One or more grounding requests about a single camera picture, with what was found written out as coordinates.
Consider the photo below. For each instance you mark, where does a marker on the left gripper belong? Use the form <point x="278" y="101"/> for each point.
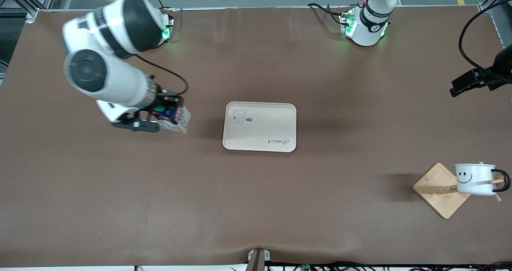
<point x="504" y="64"/>

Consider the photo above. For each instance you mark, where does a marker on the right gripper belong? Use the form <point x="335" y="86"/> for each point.
<point x="164" y="100"/>

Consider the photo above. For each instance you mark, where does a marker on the blue white milk carton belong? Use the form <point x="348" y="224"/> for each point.
<point x="178" y="121"/>

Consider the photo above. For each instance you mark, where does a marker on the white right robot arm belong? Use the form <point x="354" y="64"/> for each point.
<point x="108" y="75"/>

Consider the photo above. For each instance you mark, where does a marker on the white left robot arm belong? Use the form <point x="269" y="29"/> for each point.
<point x="368" y="23"/>

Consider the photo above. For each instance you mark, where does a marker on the wooden cup rack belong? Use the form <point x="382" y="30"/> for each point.
<point x="436" y="191"/>

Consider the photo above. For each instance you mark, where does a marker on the beige plastic tray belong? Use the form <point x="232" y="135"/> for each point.
<point x="260" y="129"/>

